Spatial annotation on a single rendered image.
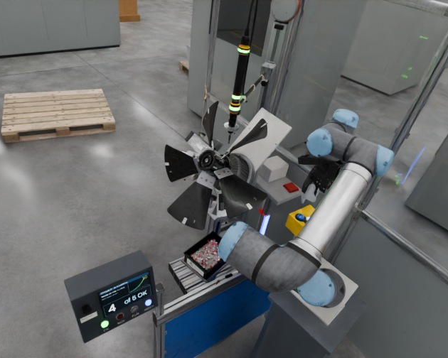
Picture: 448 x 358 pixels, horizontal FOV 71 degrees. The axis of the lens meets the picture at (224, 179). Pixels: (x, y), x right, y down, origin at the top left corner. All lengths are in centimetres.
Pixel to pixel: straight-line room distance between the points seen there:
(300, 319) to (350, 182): 71
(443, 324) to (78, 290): 174
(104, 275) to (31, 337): 146
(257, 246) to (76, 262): 213
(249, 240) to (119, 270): 49
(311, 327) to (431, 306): 85
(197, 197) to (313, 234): 97
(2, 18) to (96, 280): 589
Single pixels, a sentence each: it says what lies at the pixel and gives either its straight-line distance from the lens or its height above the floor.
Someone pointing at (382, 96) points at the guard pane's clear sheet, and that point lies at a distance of 180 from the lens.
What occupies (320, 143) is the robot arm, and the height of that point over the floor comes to 174.
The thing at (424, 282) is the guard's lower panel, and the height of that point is 88.
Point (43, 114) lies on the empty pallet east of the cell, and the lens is 450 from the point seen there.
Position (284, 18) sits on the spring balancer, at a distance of 200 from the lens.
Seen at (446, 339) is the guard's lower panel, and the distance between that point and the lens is 215.
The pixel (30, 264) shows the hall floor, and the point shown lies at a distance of 288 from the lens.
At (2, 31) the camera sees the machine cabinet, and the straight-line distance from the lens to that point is 672.
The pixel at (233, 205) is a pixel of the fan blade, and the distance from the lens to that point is 150.
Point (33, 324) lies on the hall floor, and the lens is 258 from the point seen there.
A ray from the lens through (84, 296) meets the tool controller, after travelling 109.
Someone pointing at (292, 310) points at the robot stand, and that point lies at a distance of 141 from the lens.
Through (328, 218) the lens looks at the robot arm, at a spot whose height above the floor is 164.
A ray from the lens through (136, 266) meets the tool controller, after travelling 113.
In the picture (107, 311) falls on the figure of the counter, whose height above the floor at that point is 116.
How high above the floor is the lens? 216
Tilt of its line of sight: 38 degrees down
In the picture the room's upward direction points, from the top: 9 degrees clockwise
